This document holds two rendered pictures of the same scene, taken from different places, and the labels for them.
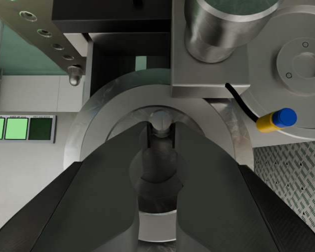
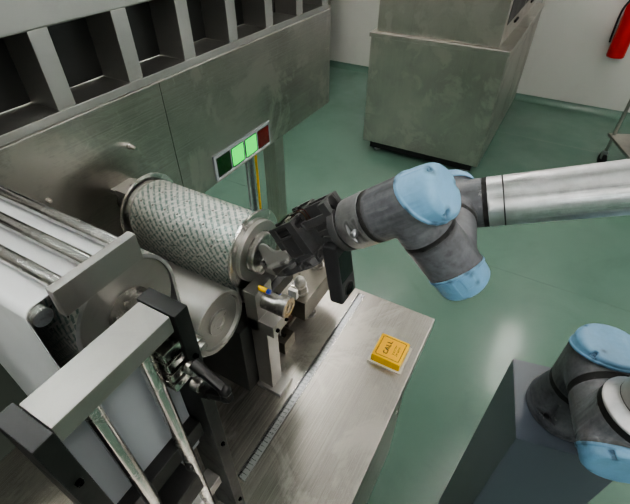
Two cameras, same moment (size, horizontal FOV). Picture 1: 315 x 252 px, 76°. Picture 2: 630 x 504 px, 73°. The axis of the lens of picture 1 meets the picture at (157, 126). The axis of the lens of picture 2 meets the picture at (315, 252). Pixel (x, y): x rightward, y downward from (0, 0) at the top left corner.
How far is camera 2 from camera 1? 70 cm
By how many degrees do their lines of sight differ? 61
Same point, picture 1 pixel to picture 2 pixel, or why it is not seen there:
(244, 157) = (232, 272)
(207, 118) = (248, 276)
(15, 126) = (239, 155)
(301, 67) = (219, 321)
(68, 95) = not seen: hidden behind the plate
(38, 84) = not seen: hidden behind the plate
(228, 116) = (238, 282)
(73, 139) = not seen: hidden behind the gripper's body
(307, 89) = (219, 314)
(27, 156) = (225, 135)
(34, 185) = (215, 113)
